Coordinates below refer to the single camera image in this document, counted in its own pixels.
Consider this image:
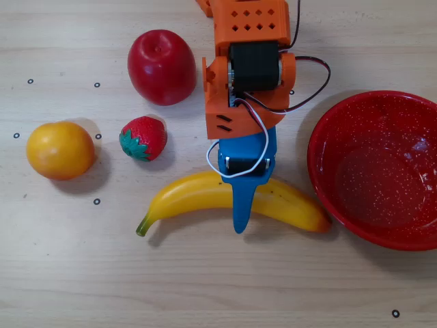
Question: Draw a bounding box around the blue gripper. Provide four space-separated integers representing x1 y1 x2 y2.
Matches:
217 126 277 235

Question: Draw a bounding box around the white servo cable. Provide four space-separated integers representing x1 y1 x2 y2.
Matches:
206 98 270 179

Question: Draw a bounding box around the red black looping servo cable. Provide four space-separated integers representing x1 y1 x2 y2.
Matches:
235 55 332 115

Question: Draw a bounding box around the yellow orange round fruit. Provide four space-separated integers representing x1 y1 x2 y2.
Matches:
26 121 96 181

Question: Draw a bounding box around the yellow plastic banana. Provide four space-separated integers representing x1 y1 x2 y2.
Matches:
135 169 333 237

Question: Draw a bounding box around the red plastic apple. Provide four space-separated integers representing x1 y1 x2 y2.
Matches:
127 29 198 107

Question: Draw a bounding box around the red plastic strawberry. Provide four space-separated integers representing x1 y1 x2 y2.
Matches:
119 115 168 163

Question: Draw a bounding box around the red speckled enamel bowl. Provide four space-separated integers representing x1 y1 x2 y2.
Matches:
307 90 437 252

